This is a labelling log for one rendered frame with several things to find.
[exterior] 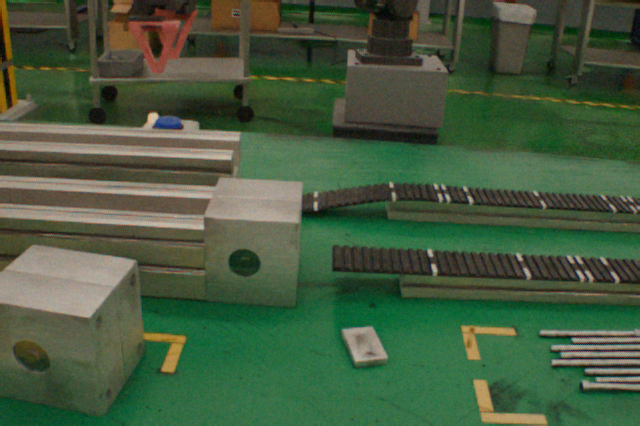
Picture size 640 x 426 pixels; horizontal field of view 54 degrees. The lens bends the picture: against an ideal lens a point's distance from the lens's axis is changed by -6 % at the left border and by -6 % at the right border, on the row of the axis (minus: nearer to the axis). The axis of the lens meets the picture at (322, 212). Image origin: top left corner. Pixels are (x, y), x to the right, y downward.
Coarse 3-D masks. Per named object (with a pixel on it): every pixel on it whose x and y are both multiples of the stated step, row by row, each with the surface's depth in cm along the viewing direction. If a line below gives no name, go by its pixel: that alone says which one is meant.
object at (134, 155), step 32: (0, 128) 86; (32, 128) 87; (64, 128) 87; (96, 128) 88; (128, 128) 88; (0, 160) 82; (32, 160) 82; (64, 160) 80; (96, 160) 80; (128, 160) 80; (160, 160) 80; (192, 160) 80; (224, 160) 80
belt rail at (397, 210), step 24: (408, 216) 86; (432, 216) 86; (456, 216) 86; (480, 216) 86; (504, 216) 87; (528, 216) 87; (552, 216) 87; (576, 216) 86; (600, 216) 86; (624, 216) 86
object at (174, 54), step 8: (192, 0) 92; (184, 8) 90; (192, 8) 93; (168, 16) 95; (176, 16) 95; (184, 16) 95; (192, 16) 95; (184, 24) 96; (192, 24) 97; (160, 32) 96; (184, 32) 96; (184, 40) 97; (176, 48) 97; (176, 56) 97
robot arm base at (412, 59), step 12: (372, 24) 124; (384, 24) 122; (396, 24) 121; (408, 24) 124; (372, 36) 124; (384, 36) 122; (396, 36) 122; (372, 48) 124; (384, 48) 122; (396, 48) 122; (408, 48) 124; (360, 60) 124; (372, 60) 123; (384, 60) 123; (396, 60) 123; (408, 60) 123; (420, 60) 124
